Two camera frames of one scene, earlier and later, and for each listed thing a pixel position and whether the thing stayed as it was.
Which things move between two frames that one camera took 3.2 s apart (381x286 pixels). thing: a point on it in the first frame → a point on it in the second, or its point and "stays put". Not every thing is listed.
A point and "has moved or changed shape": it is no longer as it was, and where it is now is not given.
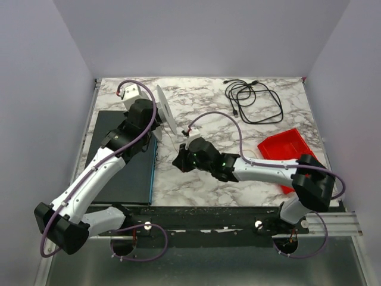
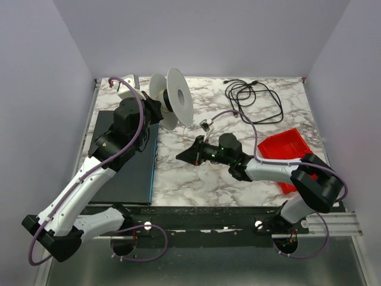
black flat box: [134, 184] stays put
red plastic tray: [288, 145] stays put
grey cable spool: [165, 114] has moved or changed shape
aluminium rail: [337, 224] stays put
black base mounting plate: [208, 226] stays put
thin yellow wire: [243, 149] has moved or changed shape
